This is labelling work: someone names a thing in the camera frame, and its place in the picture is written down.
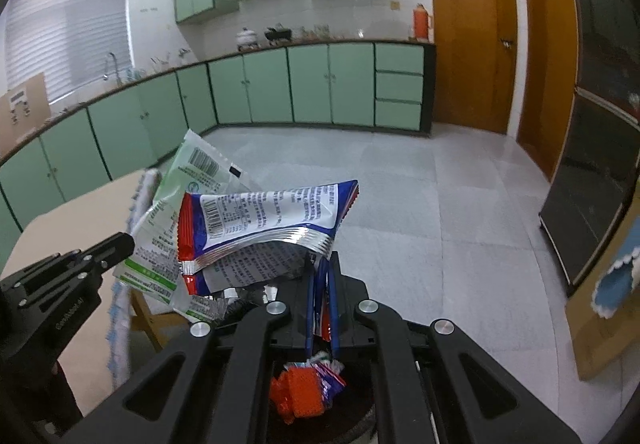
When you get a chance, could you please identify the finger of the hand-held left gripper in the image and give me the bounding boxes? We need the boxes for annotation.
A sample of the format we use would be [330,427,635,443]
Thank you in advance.
[0,250,83,292]
[10,232,136,309]

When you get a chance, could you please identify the orange foam mesh net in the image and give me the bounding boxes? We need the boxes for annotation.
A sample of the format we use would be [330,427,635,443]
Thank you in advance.
[269,366,327,425]

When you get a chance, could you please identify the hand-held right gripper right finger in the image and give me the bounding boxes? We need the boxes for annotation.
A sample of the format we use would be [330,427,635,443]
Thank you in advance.
[325,251,583,444]

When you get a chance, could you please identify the closed wooden door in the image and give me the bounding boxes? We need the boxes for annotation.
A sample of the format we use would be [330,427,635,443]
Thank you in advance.
[425,0,518,135]

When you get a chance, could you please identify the orange thermos flask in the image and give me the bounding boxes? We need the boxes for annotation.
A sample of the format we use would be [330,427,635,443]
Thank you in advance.
[412,4,432,43]

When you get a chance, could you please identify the beige table with tablecloth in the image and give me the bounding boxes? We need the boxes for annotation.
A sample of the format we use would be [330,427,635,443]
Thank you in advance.
[0,169,166,390]

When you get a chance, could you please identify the metal faucet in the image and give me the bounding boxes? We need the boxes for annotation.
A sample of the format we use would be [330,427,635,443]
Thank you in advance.
[103,52,121,85]

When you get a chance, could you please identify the black-bagged trash bin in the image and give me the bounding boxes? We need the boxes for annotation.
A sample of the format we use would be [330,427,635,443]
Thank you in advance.
[262,356,381,444]

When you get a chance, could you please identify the blue scalloped cloth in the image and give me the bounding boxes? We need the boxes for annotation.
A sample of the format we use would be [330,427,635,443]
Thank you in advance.
[591,246,640,319]

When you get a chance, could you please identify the brown cardboard box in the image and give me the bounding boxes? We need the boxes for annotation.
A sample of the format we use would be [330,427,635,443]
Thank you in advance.
[565,219,640,381]

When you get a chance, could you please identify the silver white snack wrapper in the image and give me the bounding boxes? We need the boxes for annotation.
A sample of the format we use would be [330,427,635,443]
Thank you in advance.
[182,244,321,297]

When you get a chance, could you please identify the black glass cabinet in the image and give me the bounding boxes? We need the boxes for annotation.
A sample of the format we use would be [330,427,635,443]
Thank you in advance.
[537,0,640,299]

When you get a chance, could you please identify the pale green plastic wrapper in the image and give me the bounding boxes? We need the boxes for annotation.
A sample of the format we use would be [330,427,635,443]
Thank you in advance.
[152,129,251,207]

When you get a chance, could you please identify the red blue white snack wrapper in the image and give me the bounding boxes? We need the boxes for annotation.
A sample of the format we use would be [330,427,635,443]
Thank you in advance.
[177,180,360,275]

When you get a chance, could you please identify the wooden door with frame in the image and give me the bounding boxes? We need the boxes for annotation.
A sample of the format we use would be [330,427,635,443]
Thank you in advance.
[515,0,581,182]

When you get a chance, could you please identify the white window blind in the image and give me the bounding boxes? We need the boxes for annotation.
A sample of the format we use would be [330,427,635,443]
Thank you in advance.
[2,0,132,99]

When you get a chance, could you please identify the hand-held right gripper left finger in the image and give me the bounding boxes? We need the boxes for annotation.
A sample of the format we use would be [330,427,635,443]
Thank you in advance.
[60,251,317,444]

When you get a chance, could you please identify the cardboard box on counter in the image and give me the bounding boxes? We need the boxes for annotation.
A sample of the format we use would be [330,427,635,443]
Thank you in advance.
[0,72,52,149]

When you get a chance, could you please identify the white green-striped wrapper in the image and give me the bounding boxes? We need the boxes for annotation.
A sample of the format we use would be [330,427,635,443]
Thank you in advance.
[112,201,223,325]

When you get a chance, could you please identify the green base cabinets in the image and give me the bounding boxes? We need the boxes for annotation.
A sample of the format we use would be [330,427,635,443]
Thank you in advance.
[0,40,436,269]

